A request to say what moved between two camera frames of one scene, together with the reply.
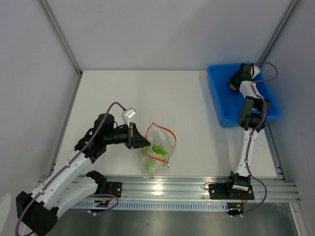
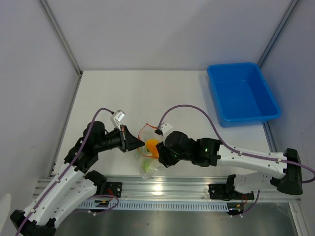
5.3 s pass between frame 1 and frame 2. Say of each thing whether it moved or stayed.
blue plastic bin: stayed
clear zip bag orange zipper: moved
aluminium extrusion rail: stayed
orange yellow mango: moved
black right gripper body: moved
